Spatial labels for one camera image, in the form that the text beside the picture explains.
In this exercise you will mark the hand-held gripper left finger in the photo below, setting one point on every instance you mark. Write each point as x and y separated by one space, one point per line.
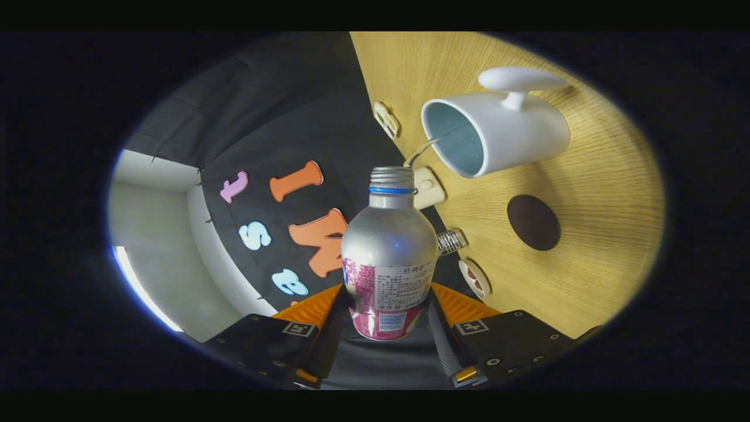
331 346

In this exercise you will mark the white sectioned dish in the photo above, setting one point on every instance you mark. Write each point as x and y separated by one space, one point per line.
387 120

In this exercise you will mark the silver bottle with red label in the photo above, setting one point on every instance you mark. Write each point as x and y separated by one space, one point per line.
388 240

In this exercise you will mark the thin juice stream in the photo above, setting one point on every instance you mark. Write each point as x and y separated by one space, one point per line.
423 144

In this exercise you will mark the wooden table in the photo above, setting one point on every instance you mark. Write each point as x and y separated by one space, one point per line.
586 275

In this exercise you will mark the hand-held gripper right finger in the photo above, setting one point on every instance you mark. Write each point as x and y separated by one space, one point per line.
442 346

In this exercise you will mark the white cup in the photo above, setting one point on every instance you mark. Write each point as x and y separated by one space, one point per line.
521 135

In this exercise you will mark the ceiling light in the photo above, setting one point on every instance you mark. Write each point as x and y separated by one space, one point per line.
140 290

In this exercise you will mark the white toaster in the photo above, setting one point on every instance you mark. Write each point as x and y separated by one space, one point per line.
429 190

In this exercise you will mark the white round plate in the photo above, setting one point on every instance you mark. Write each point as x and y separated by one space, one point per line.
463 281

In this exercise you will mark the dark brown round coaster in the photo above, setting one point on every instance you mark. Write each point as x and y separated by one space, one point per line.
534 223

